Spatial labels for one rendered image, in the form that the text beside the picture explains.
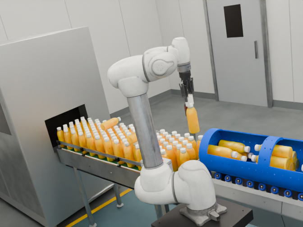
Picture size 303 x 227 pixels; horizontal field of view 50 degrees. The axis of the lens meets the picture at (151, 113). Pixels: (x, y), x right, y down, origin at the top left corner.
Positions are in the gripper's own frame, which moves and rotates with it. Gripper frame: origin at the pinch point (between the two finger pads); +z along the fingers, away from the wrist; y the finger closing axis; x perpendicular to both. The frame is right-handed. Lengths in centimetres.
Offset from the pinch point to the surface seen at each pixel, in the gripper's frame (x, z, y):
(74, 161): 134, 66, -16
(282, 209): -62, 56, -15
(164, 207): 14, 70, -30
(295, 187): -70, 40, -14
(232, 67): 161, 91, 370
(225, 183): -26, 51, -11
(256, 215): -45, 69, -12
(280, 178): -62, 35, -15
